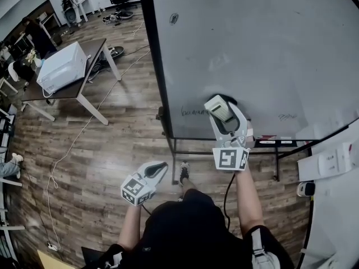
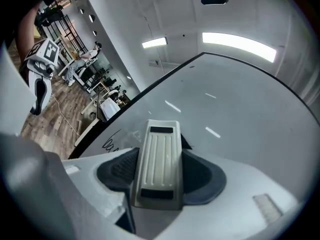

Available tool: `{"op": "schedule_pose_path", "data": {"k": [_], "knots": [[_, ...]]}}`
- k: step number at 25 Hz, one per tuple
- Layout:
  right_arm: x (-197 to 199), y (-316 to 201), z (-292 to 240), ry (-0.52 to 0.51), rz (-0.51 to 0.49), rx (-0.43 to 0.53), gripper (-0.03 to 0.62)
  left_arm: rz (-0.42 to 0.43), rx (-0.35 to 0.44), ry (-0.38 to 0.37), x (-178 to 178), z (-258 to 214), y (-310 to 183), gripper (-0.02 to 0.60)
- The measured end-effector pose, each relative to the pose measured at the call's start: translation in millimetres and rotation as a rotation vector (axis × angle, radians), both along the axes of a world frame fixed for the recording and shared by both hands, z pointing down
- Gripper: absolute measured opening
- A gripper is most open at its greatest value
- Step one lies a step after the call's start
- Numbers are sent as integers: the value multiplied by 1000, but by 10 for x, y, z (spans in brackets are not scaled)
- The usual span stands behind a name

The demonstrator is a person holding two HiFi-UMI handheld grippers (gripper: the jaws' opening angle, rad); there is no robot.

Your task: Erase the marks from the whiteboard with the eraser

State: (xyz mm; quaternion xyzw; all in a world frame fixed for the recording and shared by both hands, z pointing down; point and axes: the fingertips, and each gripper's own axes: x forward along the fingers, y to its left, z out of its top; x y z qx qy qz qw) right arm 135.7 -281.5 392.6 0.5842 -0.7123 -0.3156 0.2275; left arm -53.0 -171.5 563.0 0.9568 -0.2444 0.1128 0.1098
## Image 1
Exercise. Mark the black white waist bag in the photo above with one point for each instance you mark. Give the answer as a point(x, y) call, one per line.
point(109, 258)

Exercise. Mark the white whiteboard with black frame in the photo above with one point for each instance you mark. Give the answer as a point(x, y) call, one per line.
point(252, 52)

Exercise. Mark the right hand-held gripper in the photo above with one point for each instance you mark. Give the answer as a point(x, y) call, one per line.
point(230, 158)

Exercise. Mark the white microwave oven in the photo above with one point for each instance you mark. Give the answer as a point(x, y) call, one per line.
point(61, 67)

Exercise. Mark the white chair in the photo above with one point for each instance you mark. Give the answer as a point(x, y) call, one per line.
point(13, 71)

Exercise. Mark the person's right forearm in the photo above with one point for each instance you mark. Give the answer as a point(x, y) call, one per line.
point(248, 200)

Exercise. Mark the grey shoulder bag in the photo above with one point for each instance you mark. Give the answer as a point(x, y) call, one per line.
point(263, 251)

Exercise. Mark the black jacket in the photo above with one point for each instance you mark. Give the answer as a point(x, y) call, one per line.
point(23, 69)

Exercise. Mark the person's black white sneaker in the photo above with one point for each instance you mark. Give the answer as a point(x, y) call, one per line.
point(180, 197)
point(184, 172)

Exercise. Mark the white wall panel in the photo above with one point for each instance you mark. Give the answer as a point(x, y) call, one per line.
point(328, 161)

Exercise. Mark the black monitor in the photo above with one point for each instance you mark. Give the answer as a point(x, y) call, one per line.
point(91, 258)

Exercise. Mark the small dark desk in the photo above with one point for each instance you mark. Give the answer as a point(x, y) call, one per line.
point(50, 20)

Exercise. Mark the vase with flowers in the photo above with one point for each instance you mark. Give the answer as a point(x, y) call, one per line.
point(33, 57)

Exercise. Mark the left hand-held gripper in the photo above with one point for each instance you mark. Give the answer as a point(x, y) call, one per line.
point(137, 190)

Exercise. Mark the yellow board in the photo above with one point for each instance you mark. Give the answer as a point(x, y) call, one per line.
point(49, 259)

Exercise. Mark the person's leg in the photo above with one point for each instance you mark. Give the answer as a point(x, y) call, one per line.
point(190, 184)

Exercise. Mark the person's black t-shirt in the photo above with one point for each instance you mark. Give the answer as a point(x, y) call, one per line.
point(190, 234)

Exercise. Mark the person's left forearm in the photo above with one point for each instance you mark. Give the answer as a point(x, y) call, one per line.
point(130, 226)

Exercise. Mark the dark table with white legs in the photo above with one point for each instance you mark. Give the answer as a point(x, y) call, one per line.
point(70, 88)

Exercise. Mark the white whiteboard eraser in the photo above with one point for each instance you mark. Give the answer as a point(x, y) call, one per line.
point(217, 106)

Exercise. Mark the white power strip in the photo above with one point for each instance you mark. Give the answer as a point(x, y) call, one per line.
point(53, 245)

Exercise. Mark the small black white wall device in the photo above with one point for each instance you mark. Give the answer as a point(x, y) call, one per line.
point(305, 189)

